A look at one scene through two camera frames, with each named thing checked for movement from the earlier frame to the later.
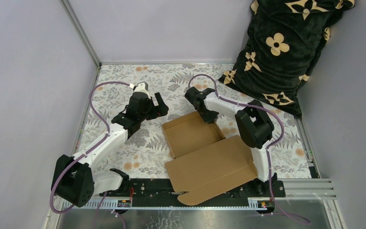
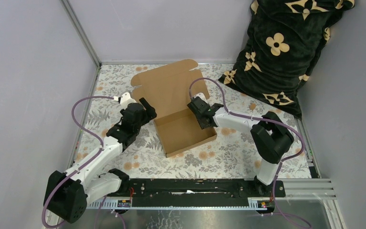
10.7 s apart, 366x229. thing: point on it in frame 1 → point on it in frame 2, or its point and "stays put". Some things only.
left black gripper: x=162 y=109 stays put
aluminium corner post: x=92 y=53 stays put
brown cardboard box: x=203 y=162 → x=167 y=89
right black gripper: x=209 y=119 stays put
